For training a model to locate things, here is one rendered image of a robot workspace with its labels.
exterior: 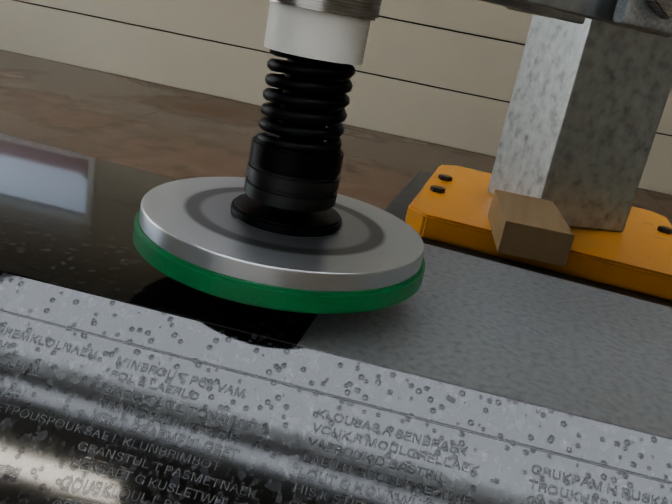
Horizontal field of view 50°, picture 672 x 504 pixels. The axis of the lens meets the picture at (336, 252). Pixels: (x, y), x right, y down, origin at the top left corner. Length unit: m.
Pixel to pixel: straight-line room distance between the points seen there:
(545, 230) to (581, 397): 0.58
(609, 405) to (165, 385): 0.29
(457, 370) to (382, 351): 0.05
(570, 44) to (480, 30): 5.37
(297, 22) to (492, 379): 0.27
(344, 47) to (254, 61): 6.50
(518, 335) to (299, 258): 0.20
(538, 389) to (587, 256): 0.71
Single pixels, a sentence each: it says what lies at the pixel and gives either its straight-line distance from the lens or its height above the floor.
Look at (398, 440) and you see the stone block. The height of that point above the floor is 0.83.
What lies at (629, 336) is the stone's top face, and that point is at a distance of 0.65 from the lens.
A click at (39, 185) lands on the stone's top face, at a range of 0.75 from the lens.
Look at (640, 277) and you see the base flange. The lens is 1.21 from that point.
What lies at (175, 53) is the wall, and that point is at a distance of 7.26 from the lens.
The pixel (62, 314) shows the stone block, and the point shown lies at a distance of 0.52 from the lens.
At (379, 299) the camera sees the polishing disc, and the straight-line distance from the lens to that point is 0.48.
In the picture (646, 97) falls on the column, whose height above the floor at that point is 1.02.
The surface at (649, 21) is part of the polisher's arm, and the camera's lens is 0.53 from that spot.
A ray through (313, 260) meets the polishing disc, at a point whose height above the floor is 0.92.
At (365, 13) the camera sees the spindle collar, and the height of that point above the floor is 1.08.
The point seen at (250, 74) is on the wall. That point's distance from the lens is 7.01.
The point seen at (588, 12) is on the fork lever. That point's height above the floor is 1.10.
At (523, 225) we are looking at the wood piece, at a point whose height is 0.83.
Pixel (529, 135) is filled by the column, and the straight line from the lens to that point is 1.35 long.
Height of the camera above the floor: 1.08
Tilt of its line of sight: 19 degrees down
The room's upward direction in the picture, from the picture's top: 11 degrees clockwise
